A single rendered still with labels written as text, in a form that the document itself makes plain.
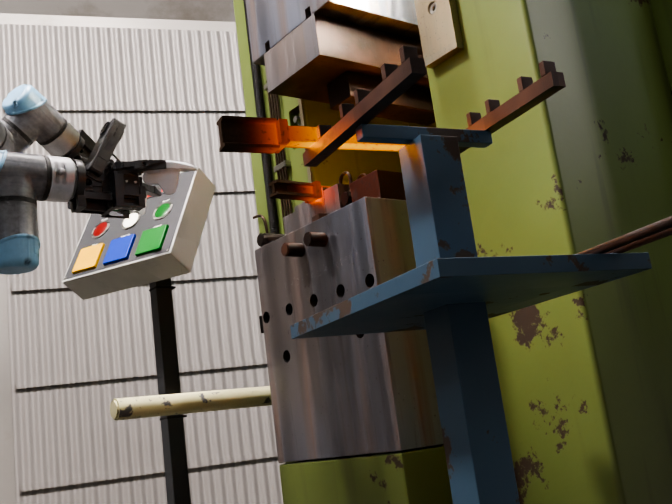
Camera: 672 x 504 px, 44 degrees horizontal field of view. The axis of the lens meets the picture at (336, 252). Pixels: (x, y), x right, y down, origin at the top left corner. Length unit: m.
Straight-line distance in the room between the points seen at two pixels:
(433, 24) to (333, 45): 0.23
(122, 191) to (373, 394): 0.55
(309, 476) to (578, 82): 0.89
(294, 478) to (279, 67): 0.87
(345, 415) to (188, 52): 3.30
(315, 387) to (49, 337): 2.60
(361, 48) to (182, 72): 2.77
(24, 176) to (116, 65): 3.14
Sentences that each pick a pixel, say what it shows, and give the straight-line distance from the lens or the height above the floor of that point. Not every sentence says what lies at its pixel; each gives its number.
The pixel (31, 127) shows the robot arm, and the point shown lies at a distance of 1.78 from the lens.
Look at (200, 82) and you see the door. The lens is 4.51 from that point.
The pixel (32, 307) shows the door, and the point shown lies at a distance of 4.09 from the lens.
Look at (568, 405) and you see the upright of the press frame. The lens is 1.42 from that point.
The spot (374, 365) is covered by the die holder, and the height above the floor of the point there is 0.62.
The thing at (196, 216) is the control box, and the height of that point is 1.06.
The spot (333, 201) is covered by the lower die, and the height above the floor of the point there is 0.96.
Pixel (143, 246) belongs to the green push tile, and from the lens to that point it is 1.97.
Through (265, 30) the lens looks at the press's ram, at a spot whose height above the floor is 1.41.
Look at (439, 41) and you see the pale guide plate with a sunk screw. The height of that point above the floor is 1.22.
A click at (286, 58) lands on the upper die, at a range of 1.84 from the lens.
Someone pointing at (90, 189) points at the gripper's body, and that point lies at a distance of 1.44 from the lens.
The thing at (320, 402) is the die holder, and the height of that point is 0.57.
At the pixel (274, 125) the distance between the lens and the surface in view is 1.19.
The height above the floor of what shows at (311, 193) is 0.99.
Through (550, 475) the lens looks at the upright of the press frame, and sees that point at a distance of 1.46.
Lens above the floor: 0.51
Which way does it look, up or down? 13 degrees up
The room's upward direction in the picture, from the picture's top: 8 degrees counter-clockwise
